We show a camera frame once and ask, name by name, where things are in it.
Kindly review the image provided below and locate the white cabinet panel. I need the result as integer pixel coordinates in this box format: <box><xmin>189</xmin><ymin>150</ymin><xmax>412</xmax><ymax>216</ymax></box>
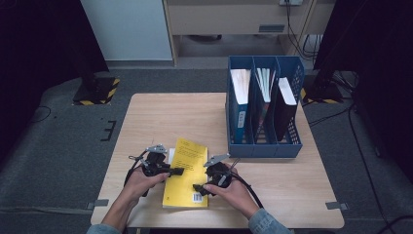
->
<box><xmin>79</xmin><ymin>0</ymin><xmax>173</xmax><ymax>61</ymax></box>

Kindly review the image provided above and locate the yellow book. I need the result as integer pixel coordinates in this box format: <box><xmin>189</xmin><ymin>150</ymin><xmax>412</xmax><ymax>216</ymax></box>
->
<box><xmin>162</xmin><ymin>137</ymin><xmax>209</xmax><ymax>210</ymax></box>

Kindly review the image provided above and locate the person's right hand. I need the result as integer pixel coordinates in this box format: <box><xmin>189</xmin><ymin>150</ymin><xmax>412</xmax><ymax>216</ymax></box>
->
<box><xmin>203</xmin><ymin>165</ymin><xmax>259</xmax><ymax>219</ymax></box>

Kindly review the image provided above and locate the illustrated teal book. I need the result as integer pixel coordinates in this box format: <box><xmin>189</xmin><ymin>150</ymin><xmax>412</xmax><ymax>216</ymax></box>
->
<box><xmin>254</xmin><ymin>66</ymin><xmax>278</xmax><ymax>143</ymax></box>

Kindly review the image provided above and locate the black cable bundle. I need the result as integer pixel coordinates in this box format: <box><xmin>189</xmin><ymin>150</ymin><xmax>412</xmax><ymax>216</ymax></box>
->
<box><xmin>284</xmin><ymin>2</ymin><xmax>323</xmax><ymax>62</ymax></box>

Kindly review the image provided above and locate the beige desk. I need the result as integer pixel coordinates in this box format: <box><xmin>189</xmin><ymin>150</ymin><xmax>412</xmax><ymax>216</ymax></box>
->
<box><xmin>162</xmin><ymin>0</ymin><xmax>337</xmax><ymax>67</ymax></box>

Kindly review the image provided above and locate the hand-held gripper black cable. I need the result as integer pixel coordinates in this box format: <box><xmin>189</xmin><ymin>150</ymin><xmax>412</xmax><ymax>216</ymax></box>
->
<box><xmin>123</xmin><ymin>150</ymin><xmax>148</xmax><ymax>188</ymax></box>
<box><xmin>231</xmin><ymin>171</ymin><xmax>265</xmax><ymax>210</ymax></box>

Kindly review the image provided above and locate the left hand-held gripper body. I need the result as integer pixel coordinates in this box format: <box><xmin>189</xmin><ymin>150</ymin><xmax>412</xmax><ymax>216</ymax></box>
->
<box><xmin>130</xmin><ymin>144</ymin><xmax>172</xmax><ymax>178</ymax></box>

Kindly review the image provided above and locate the grey tape strip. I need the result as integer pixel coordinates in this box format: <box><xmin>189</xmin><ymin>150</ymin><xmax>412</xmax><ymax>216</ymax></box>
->
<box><xmin>324</xmin><ymin>201</ymin><xmax>350</xmax><ymax>211</ymax></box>
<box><xmin>85</xmin><ymin>199</ymin><xmax>109</xmax><ymax>211</ymax></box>

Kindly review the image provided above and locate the long black floor cable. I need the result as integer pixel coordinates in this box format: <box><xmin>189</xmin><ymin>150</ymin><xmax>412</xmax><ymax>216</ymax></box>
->
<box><xmin>348</xmin><ymin>106</ymin><xmax>391</xmax><ymax>228</ymax></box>

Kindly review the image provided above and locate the person's left hand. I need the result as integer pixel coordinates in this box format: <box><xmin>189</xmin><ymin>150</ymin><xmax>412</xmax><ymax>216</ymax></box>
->
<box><xmin>125</xmin><ymin>165</ymin><xmax>170</xmax><ymax>200</ymax></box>

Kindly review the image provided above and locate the blue file rack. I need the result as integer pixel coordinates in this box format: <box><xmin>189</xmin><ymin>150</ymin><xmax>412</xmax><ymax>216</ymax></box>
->
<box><xmin>225</xmin><ymin>55</ymin><xmax>306</xmax><ymax>160</ymax></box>

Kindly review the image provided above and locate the dark curtain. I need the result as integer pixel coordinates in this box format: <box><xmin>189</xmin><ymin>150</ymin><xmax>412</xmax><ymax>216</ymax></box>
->
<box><xmin>313</xmin><ymin>0</ymin><xmax>413</xmax><ymax>183</ymax></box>
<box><xmin>0</xmin><ymin>0</ymin><xmax>110</xmax><ymax>167</ymax></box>

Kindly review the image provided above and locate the thick black floor cable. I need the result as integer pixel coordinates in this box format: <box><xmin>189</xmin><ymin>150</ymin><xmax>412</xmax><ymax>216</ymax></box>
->
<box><xmin>376</xmin><ymin>214</ymin><xmax>413</xmax><ymax>234</ymax></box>

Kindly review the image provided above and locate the short black floor cable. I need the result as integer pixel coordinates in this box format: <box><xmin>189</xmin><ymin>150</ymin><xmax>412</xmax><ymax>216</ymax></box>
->
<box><xmin>307</xmin><ymin>106</ymin><xmax>355</xmax><ymax>128</ymax></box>

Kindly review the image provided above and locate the black book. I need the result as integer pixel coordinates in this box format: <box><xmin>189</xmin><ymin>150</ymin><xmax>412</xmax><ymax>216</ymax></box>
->
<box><xmin>274</xmin><ymin>76</ymin><xmax>299</xmax><ymax>143</ymax></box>

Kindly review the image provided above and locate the black striped stand base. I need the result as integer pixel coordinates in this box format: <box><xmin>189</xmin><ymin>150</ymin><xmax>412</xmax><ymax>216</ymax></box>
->
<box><xmin>300</xmin><ymin>74</ymin><xmax>345</xmax><ymax>105</ymax></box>
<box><xmin>72</xmin><ymin>71</ymin><xmax>121</xmax><ymax>106</ymax></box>

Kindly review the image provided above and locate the right hand-held gripper black cable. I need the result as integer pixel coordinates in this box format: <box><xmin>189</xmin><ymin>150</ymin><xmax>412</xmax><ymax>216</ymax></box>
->
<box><xmin>231</xmin><ymin>171</ymin><xmax>265</xmax><ymax>210</ymax></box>

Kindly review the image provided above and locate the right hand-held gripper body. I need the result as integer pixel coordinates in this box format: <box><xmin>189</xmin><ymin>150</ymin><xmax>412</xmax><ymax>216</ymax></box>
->
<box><xmin>203</xmin><ymin>153</ymin><xmax>242</xmax><ymax>193</ymax></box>

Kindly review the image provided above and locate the thin black floor cable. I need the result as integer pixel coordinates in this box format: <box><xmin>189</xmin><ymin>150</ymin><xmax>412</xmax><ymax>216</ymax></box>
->
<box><xmin>31</xmin><ymin>105</ymin><xmax>53</xmax><ymax>124</ymax></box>

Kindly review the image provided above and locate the grey label plate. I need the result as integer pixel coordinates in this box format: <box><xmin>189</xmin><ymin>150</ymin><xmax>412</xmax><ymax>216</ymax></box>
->
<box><xmin>258</xmin><ymin>23</ymin><xmax>285</xmax><ymax>34</ymax></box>

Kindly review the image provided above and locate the left hand-held gripper black cable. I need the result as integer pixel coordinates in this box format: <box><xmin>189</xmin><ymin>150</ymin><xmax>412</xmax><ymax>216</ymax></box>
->
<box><xmin>123</xmin><ymin>150</ymin><xmax>148</xmax><ymax>188</ymax></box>

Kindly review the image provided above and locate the thick light blue book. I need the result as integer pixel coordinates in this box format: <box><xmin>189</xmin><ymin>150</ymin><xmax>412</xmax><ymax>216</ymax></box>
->
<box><xmin>229</xmin><ymin>68</ymin><xmax>253</xmax><ymax>145</ymax></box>

